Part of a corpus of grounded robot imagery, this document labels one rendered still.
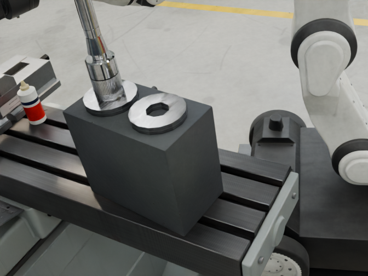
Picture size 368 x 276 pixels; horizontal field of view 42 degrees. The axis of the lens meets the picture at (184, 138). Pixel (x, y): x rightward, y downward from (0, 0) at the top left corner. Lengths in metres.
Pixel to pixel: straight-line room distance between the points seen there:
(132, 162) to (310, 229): 0.68
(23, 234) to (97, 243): 0.28
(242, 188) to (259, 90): 2.00
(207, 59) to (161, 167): 2.52
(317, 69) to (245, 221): 0.44
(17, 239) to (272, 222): 0.56
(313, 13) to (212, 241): 0.56
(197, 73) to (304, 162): 1.69
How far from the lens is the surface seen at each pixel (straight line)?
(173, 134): 0.69
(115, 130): 0.72
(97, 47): 0.73
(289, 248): 1.24
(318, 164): 1.47
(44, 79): 1.24
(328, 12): 1.09
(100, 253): 1.35
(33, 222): 1.09
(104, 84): 0.75
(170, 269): 1.71
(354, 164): 1.28
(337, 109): 1.22
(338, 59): 1.09
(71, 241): 1.22
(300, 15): 1.09
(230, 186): 0.86
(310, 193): 1.39
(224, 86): 2.89
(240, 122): 2.58
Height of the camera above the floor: 1.56
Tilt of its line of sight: 38 degrees down
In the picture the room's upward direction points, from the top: 11 degrees counter-clockwise
